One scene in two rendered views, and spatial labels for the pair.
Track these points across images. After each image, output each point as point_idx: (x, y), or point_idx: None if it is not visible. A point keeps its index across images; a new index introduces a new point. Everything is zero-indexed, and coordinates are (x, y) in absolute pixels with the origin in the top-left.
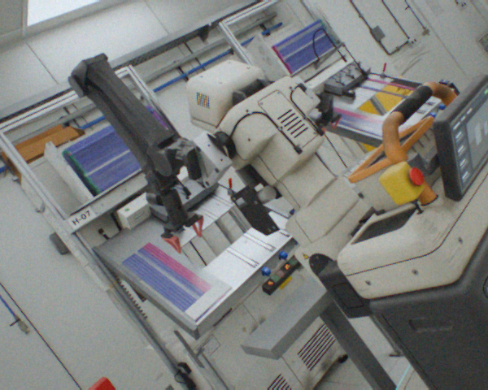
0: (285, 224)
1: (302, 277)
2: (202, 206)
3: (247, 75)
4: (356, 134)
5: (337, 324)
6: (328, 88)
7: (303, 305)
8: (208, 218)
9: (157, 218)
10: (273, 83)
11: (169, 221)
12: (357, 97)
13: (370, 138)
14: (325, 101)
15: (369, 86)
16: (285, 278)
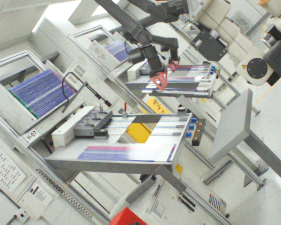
0: (177, 117)
1: (187, 167)
2: (110, 125)
3: None
4: (178, 84)
5: (252, 135)
6: (142, 72)
7: (238, 119)
8: (121, 128)
9: (80, 137)
10: None
11: (96, 131)
12: None
13: (188, 84)
14: (177, 42)
15: None
16: (201, 136)
